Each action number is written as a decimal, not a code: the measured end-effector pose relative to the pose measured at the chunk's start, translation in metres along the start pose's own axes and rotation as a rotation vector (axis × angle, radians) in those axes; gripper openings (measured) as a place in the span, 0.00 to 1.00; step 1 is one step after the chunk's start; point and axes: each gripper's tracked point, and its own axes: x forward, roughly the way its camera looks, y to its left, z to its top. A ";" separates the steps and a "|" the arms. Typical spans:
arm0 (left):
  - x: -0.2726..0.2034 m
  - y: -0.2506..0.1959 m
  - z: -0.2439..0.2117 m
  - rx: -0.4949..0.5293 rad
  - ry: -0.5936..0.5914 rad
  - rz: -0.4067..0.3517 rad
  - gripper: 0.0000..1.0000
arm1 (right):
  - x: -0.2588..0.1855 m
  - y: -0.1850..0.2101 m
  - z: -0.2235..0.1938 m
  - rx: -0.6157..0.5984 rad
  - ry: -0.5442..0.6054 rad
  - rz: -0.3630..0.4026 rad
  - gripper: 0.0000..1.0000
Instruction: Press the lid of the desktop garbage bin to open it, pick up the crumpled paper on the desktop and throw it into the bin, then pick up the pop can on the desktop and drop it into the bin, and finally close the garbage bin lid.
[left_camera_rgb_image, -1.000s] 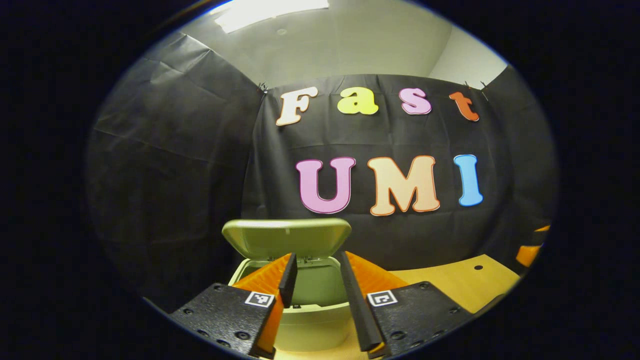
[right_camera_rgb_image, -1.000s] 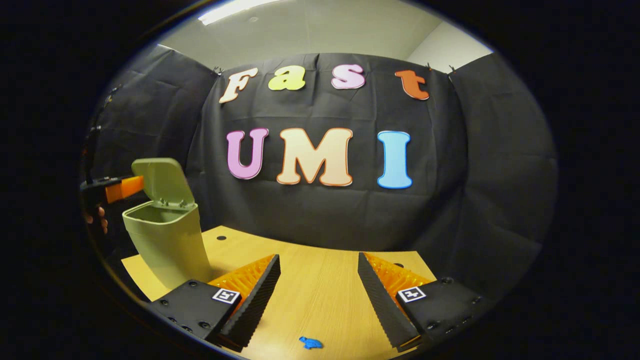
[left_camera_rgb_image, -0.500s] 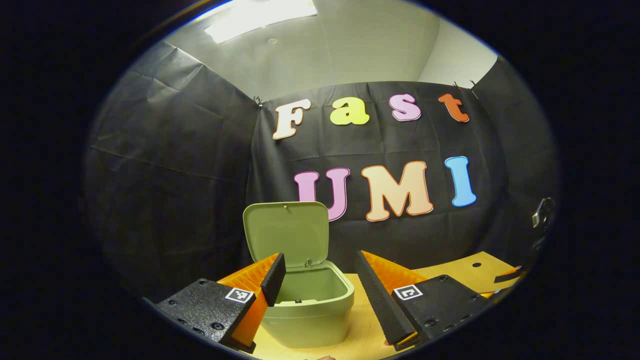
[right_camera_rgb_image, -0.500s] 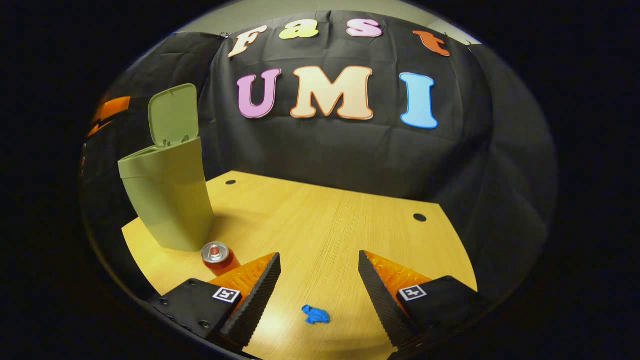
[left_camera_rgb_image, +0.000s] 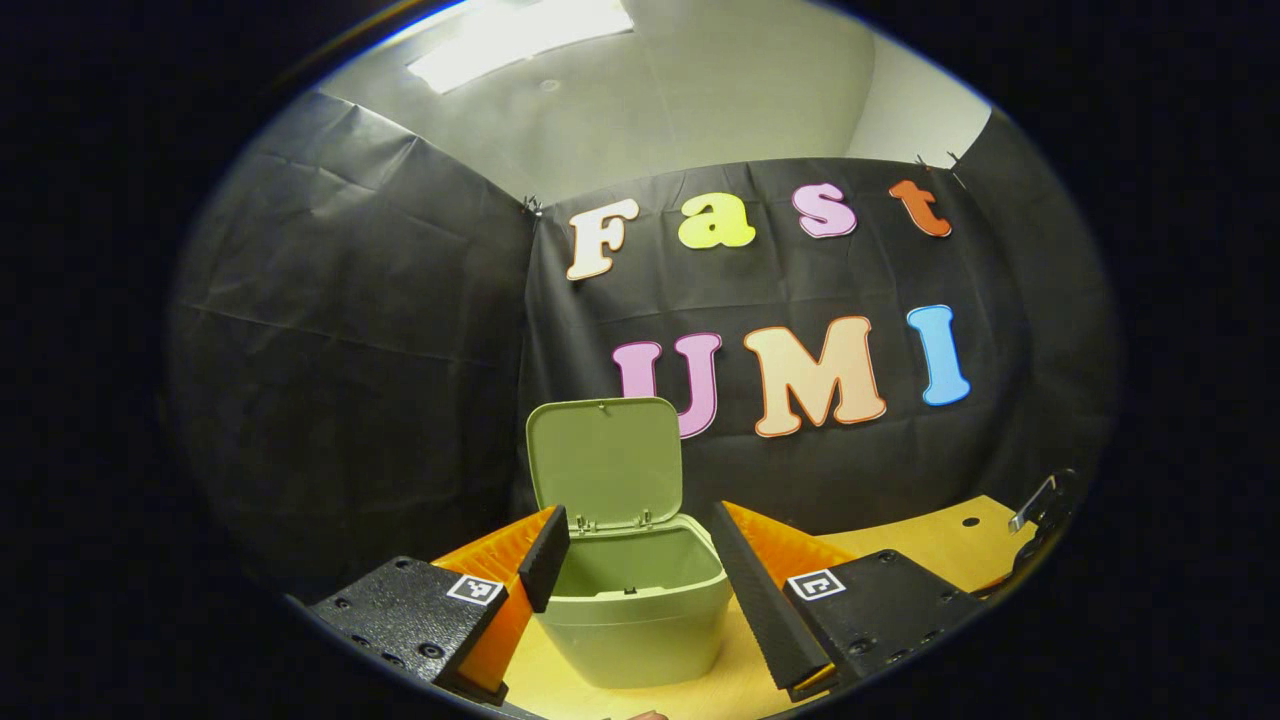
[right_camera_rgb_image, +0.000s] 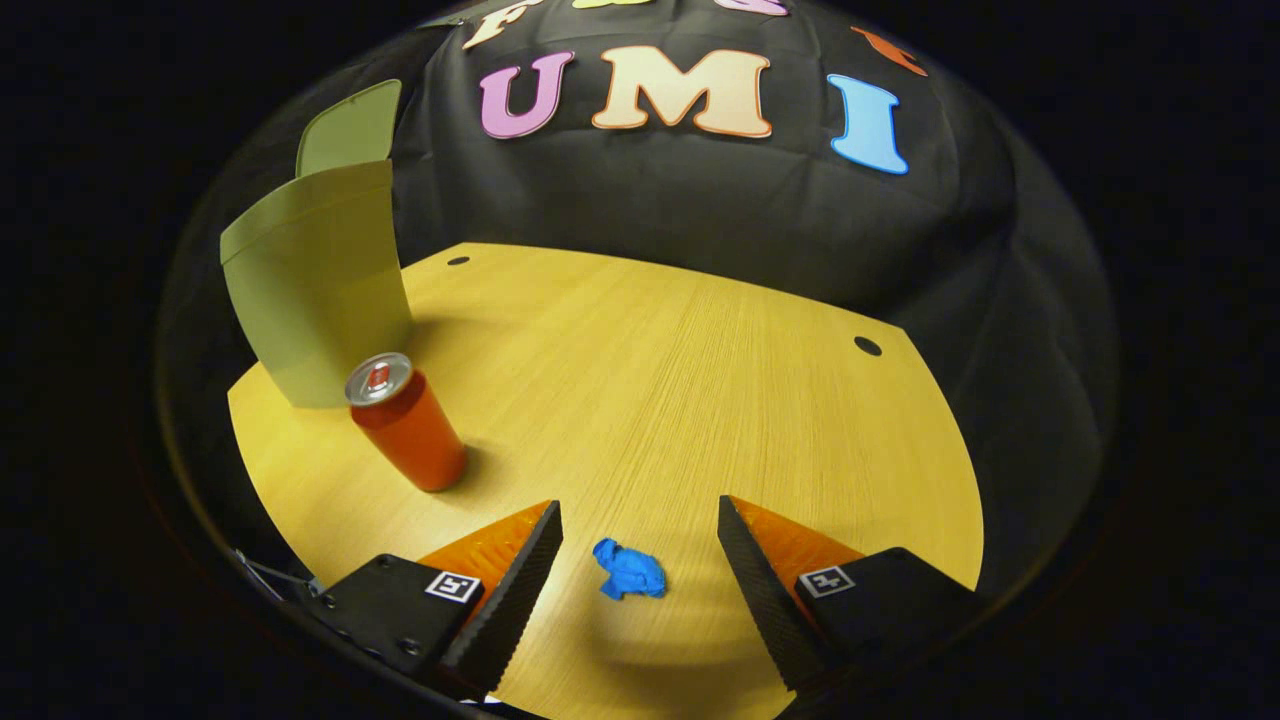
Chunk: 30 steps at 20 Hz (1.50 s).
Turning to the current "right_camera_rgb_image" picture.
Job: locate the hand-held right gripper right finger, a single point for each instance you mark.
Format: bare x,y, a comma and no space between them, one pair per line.
770,610

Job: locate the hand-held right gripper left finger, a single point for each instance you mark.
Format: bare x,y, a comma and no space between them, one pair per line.
505,610

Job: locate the blue paper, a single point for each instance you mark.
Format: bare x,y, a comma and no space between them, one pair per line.
630,572

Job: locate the orange pop can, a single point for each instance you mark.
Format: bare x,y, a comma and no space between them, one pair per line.
415,440

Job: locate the green desktop garbage bin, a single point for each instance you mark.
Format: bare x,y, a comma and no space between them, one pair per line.
320,280

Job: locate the wooden desktop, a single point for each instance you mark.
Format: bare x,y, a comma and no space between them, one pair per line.
700,400

